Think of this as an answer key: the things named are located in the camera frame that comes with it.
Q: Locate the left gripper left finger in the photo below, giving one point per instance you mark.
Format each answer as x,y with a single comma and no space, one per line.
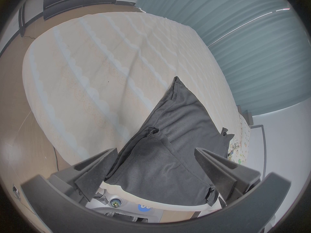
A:
94,173

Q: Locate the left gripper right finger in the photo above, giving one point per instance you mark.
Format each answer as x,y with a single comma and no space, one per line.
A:
226,173

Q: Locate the black T-shirt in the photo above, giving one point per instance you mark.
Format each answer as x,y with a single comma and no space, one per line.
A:
170,154

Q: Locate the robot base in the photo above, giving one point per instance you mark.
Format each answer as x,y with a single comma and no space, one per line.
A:
126,207

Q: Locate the white printed pyjama top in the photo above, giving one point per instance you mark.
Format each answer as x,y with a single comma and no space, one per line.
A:
237,152

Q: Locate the grey bedside table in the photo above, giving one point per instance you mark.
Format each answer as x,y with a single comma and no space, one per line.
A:
247,116

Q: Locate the bed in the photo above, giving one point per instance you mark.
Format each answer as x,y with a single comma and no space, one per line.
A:
109,69

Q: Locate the blue-green curtain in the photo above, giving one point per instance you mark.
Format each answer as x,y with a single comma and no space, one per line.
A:
194,8
267,69

